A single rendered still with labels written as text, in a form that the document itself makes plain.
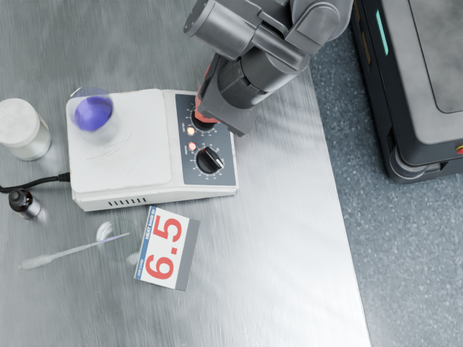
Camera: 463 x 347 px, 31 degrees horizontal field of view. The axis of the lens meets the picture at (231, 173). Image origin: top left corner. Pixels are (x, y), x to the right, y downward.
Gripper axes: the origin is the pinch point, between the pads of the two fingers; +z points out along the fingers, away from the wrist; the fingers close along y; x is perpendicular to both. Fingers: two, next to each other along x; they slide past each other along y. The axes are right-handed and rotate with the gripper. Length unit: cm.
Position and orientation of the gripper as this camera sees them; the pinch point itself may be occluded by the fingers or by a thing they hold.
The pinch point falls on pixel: (204, 112)
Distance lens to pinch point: 101.4
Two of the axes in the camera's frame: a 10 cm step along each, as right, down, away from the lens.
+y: -3.2, 8.3, -4.5
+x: 8.2, 4.8, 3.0
